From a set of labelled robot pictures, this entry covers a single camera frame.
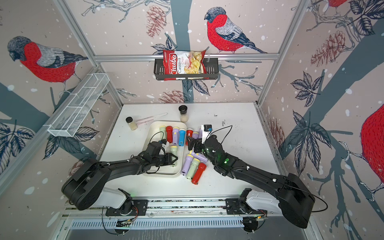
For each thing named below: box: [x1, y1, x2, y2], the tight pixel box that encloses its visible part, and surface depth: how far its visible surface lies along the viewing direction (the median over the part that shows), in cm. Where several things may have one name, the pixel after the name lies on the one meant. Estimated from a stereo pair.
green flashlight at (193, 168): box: [186, 158, 201, 180], surface depth 86 cm
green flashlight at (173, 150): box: [170, 145, 178, 159], surface depth 92 cm
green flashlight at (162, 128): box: [159, 125, 167, 141], surface depth 104 cm
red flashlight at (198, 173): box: [191, 162, 207, 185], surface depth 85 cm
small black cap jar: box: [125, 116, 138, 131], surface depth 102 cm
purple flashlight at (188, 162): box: [181, 154, 194, 176], surface depth 87 cm
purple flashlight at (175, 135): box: [172, 127, 180, 145], surface depth 100 cm
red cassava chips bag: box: [162, 50, 209, 81], surface depth 89 cm
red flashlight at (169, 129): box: [166, 125, 173, 144], surface depth 103 cm
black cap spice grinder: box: [178, 105, 189, 123], surface depth 106 cm
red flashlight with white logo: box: [186, 128, 194, 138], surface depth 100 cm
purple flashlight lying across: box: [189, 150, 209, 163], surface depth 90 cm
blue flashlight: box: [178, 129, 186, 147], surface depth 100 cm
